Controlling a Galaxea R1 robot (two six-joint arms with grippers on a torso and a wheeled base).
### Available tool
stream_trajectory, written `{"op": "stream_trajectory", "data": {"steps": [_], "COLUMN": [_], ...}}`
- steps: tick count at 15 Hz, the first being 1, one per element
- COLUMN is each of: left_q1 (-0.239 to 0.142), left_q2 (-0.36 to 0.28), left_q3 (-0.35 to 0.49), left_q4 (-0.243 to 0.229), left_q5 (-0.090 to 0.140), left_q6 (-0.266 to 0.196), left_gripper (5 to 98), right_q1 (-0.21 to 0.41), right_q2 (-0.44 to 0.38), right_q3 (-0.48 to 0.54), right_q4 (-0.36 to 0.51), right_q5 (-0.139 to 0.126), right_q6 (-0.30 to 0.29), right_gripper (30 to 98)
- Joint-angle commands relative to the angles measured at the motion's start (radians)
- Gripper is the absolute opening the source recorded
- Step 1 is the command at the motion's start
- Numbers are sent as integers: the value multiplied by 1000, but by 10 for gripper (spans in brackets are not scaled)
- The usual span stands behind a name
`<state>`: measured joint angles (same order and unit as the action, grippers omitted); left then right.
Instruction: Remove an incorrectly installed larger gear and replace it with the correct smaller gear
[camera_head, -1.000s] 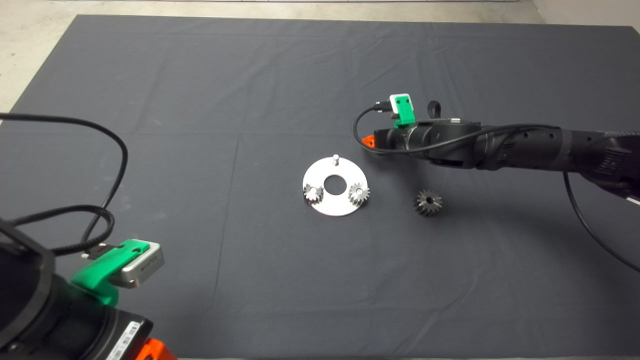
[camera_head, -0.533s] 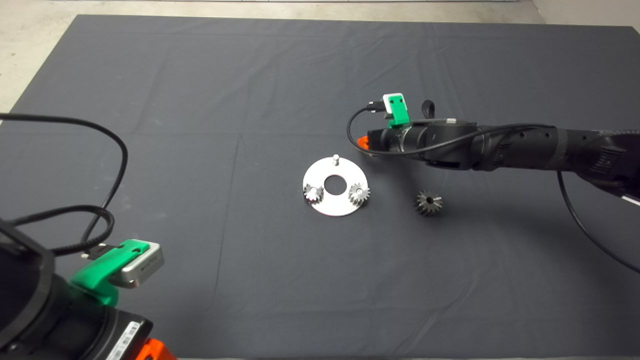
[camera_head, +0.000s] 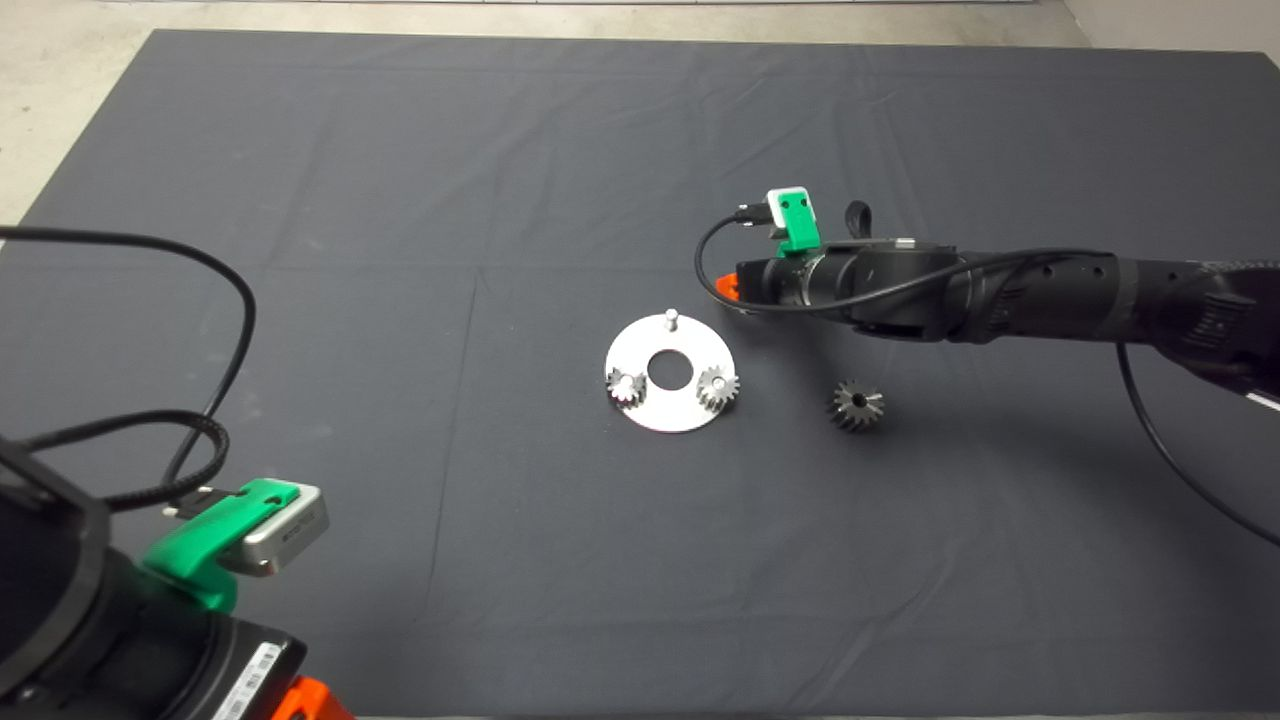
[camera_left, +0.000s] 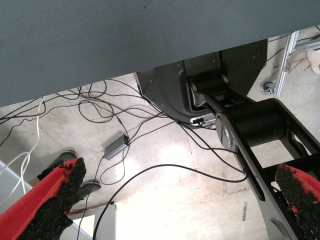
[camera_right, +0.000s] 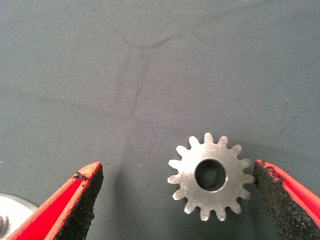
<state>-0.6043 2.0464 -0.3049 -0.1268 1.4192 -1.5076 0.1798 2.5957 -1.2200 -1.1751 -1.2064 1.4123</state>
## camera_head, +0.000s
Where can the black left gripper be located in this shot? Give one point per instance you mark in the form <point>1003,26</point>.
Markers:
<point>230,685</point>

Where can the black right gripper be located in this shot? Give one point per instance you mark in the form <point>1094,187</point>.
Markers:
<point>785,285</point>

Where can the large steel gear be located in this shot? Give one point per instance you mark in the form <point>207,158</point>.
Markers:
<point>857,417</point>

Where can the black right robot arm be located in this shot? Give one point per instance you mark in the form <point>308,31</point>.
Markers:
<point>1050,295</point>

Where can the small steel gear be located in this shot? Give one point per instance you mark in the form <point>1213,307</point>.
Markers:
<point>716,390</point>
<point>623,388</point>

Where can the round metal plate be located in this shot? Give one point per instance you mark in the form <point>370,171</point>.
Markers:
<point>668,415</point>

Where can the dark grey table cloth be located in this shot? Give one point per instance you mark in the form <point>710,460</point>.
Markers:
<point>400,150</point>

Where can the green right camera mount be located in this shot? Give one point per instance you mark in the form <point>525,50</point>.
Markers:
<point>800,230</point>

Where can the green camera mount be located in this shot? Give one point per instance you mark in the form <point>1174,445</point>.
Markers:
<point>190,545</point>
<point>800,230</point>

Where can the silver right camera box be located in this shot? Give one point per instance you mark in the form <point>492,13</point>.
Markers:
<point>773,205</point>

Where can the silver camera box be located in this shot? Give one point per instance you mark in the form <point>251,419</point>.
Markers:
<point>290,535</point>
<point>773,205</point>

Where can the silver left camera box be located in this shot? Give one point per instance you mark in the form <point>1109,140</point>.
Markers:
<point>290,535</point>

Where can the green left camera mount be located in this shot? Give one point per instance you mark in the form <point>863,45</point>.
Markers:
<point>190,545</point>

